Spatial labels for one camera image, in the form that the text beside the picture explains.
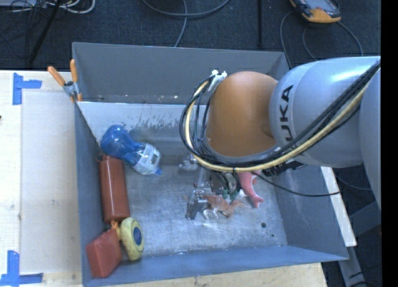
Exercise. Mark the grey metal bin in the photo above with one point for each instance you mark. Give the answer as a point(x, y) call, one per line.
point(174, 217)

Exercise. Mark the red-brown cylinder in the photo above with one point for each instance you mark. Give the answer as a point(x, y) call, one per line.
point(114, 189)

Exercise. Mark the brown toy horse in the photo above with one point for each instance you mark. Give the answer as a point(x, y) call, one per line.
point(222, 205)

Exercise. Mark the red-brown flat block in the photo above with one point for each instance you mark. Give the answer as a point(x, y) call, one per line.
point(103, 254)

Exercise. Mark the blue clear plastic bottle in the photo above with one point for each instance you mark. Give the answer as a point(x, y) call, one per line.
point(130, 150)

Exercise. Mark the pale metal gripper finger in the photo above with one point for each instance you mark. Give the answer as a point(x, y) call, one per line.
point(195, 205)
point(188, 166)

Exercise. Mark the pink toy animal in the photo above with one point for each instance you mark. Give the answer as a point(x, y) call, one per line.
point(250, 187)

